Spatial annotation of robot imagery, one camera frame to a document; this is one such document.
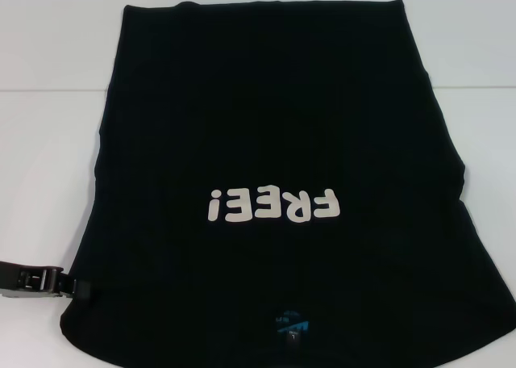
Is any black shirt with FREE print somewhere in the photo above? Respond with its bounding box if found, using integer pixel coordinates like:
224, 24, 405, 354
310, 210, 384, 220
60, 0, 511, 368

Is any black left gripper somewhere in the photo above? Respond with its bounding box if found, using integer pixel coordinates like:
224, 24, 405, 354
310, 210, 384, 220
0, 261, 93, 303

